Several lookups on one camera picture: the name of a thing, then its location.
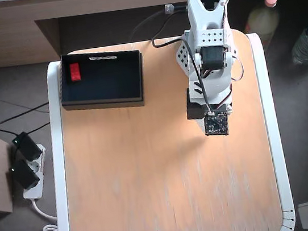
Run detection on white table frame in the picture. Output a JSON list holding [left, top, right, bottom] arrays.
[[34, 23, 298, 231]]

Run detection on black usb cable with plug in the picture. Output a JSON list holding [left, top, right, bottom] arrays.
[[127, 1, 192, 40]]

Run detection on black rectangular box bin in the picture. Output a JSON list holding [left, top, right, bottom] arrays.
[[54, 44, 150, 118]]

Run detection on yellow bottle with pink cap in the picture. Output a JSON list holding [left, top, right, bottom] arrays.
[[240, 0, 285, 48]]

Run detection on white power strip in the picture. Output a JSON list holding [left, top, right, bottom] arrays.
[[16, 142, 53, 201]]

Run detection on red black servo wire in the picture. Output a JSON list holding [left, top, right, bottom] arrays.
[[227, 51, 246, 82]]

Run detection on white label strip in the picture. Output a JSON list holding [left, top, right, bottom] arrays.
[[88, 52, 117, 63]]

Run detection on black power adapter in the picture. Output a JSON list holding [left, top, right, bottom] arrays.
[[9, 157, 41, 192], [11, 130, 44, 164]]

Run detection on thin black adapter cable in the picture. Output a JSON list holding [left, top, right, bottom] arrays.
[[0, 101, 51, 127], [0, 117, 53, 142]]

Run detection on gripper with black motor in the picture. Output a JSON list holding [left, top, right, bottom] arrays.
[[184, 85, 210, 122]]

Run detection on black camera cable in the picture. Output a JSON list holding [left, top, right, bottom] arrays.
[[147, 11, 213, 121]]

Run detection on red lego block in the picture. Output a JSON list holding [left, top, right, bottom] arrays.
[[68, 62, 82, 82]]

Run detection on brown wooden shelf unit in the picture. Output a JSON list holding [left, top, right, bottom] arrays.
[[0, 0, 308, 69]]

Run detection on black camera circuit board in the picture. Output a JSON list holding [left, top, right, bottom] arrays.
[[202, 109, 231, 139]]

